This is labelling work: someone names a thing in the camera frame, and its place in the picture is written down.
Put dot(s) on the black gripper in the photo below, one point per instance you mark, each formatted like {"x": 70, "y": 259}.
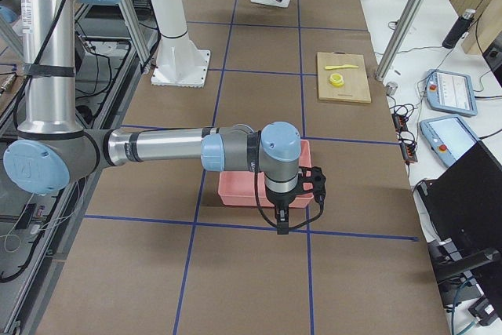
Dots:
{"x": 280, "y": 199}

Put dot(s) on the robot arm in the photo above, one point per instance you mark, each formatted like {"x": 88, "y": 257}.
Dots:
{"x": 54, "y": 148}

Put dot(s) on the black water bottle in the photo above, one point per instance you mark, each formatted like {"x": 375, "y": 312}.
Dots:
{"x": 459, "y": 28}

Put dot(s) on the pink plastic bin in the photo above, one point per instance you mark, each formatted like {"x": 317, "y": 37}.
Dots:
{"x": 236, "y": 188}

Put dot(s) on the yellow lemon slices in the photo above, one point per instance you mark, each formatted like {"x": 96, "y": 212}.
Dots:
{"x": 336, "y": 80}

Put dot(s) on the bamboo cutting board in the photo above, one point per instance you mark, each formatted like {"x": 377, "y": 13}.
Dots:
{"x": 356, "y": 85}

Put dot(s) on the yellow plastic knife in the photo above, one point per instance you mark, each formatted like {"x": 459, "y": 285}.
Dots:
{"x": 341, "y": 66}

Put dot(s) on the black laptop screen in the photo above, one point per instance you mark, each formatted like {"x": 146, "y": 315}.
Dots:
{"x": 464, "y": 205}

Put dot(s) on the teach pendant near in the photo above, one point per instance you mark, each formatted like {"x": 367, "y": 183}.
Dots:
{"x": 449, "y": 137}

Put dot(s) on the teach pendant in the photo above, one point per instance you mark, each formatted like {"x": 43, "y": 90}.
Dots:
{"x": 450, "y": 92}
{"x": 449, "y": 137}

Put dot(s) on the teach pendant far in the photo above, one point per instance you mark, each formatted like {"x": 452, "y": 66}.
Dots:
{"x": 450, "y": 92}

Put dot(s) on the white rack base tray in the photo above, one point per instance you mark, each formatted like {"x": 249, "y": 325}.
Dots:
{"x": 274, "y": 3}

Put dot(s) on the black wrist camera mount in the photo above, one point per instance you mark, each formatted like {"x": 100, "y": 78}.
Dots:
{"x": 311, "y": 180}

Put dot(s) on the black power strip with cables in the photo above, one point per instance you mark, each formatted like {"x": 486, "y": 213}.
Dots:
{"x": 400, "y": 115}

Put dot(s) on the white camera stand pillar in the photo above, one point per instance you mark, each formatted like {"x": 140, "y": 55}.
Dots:
{"x": 179, "y": 62}

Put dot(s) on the grey aluminium post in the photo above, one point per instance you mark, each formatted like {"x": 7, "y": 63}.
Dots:
{"x": 399, "y": 35}

